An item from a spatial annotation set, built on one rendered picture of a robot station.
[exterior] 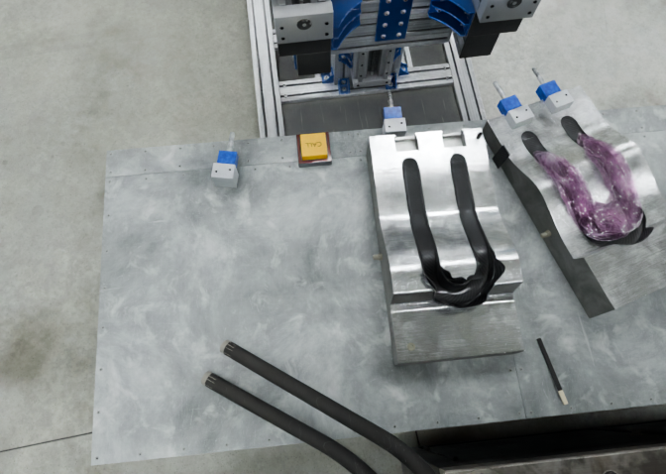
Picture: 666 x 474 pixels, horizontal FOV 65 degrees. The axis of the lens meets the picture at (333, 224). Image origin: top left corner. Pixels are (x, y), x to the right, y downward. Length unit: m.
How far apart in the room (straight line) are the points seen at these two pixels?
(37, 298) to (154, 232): 1.05
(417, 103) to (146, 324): 1.33
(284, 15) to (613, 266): 0.88
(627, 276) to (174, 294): 0.95
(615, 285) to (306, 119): 1.25
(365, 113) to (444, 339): 1.14
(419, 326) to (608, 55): 1.91
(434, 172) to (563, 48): 1.59
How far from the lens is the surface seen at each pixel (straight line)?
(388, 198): 1.16
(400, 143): 1.24
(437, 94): 2.13
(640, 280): 1.24
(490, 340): 1.14
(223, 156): 1.26
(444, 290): 1.13
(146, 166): 1.35
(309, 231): 1.21
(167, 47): 2.58
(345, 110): 2.05
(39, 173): 2.45
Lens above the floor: 1.95
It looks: 70 degrees down
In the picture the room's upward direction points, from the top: 2 degrees clockwise
